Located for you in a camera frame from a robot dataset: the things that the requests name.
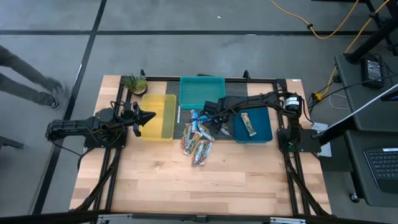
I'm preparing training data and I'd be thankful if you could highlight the black cable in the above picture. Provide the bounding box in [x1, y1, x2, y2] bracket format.
[306, 73, 398, 108]

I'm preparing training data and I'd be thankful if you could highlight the blue plastic bin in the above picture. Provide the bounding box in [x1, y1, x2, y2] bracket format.
[233, 107, 274, 144]

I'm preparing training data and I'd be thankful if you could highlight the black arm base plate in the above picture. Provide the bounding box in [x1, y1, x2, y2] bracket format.
[83, 124, 129, 149]
[276, 128, 322, 154]

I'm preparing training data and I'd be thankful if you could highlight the dark grey side desk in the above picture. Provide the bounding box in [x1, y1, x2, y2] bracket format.
[343, 129, 398, 208]
[334, 53, 398, 132]

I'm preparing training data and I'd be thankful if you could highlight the white cable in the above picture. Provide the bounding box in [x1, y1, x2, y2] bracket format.
[328, 92, 351, 110]

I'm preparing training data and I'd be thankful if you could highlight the yellow translucent plastic bin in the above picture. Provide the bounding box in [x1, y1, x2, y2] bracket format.
[139, 93, 177, 142]

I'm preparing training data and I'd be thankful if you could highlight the black stand foot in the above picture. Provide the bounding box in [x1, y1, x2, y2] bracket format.
[0, 134, 25, 151]

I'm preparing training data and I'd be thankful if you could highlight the black keyboard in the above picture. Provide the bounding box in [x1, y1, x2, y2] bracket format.
[363, 147, 398, 194]

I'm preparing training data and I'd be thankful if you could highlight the small green potted plant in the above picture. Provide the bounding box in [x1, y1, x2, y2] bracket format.
[120, 73, 149, 96]

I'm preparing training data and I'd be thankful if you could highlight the black aluminium table frame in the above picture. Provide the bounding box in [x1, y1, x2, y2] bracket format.
[70, 70, 332, 218]

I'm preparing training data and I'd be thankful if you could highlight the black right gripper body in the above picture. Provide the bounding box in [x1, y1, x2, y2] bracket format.
[203, 96, 234, 124]

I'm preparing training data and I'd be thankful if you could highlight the black floor stand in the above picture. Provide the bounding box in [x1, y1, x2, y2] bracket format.
[343, 0, 398, 65]

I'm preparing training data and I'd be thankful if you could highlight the black beam with white edge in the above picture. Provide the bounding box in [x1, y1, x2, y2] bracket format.
[312, 83, 398, 146]

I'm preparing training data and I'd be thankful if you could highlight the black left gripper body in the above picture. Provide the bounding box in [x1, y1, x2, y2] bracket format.
[123, 101, 143, 138]

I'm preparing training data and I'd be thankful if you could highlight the white box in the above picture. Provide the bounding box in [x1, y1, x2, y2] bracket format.
[312, 121, 333, 158]

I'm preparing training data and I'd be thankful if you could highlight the grey woven table mat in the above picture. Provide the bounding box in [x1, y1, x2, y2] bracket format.
[165, 81, 249, 140]

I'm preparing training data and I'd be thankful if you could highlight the black power adapter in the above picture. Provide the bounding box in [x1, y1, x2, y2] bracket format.
[360, 55, 385, 90]

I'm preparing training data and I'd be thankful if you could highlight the yellow extension cable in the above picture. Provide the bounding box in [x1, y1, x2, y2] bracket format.
[313, 0, 391, 101]
[269, 0, 361, 40]

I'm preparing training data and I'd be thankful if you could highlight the person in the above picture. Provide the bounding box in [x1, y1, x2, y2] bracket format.
[0, 45, 65, 110]

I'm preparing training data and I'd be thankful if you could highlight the black crossbar with silver brackets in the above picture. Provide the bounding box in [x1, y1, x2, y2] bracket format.
[0, 210, 398, 224]

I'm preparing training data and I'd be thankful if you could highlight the teal translucent plastic bin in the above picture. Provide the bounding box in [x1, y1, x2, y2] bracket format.
[179, 76, 226, 110]

